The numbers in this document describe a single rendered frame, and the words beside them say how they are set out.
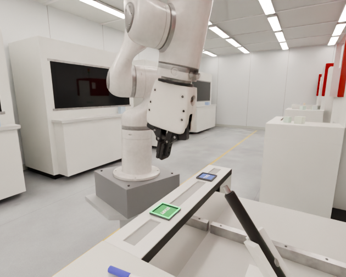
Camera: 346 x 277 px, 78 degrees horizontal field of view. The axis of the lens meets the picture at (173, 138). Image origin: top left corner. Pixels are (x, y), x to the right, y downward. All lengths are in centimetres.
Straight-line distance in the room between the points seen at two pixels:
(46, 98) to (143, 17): 314
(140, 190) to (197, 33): 55
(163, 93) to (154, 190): 47
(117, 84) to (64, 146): 267
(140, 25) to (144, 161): 55
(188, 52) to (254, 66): 818
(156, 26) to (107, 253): 40
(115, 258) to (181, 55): 37
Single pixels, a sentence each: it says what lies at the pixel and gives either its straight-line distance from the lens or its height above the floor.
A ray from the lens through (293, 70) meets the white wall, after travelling 841.
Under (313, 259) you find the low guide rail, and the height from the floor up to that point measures 85.
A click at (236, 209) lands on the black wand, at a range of 24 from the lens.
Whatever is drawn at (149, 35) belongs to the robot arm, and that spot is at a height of 134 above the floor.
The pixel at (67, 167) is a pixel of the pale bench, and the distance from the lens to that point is 348.
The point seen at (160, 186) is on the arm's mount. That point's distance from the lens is 84.
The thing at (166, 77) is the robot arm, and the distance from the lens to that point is 44.
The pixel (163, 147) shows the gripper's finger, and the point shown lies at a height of 113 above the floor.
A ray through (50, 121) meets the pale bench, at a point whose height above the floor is 88.
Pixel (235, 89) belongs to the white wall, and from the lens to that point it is 867.
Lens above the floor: 124
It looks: 11 degrees down
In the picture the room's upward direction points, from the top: straight up
